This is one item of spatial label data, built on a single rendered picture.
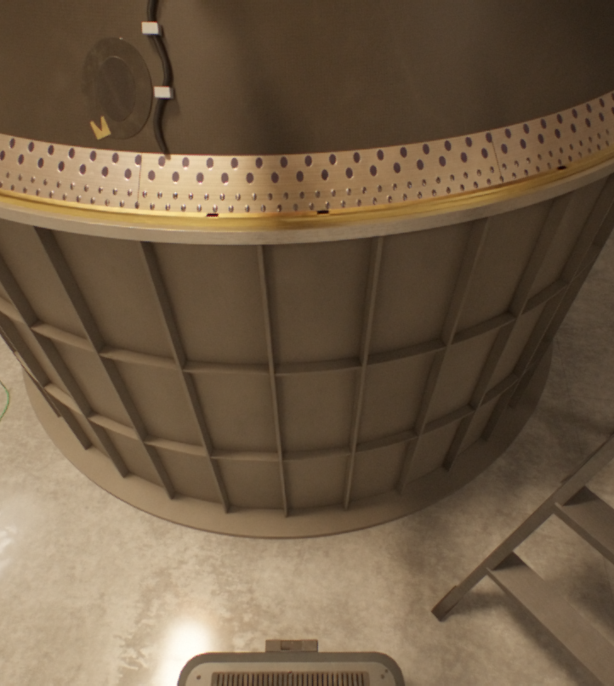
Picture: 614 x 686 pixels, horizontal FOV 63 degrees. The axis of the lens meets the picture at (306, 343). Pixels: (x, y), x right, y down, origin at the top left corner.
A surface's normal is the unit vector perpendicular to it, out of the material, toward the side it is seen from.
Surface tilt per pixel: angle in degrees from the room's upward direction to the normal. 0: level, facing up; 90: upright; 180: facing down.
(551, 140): 43
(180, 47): 62
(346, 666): 0
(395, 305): 90
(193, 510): 0
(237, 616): 0
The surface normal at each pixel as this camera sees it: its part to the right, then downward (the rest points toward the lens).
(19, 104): -0.30, 0.32
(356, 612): -0.01, -0.65
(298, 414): 0.07, 0.75
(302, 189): 0.06, 0.04
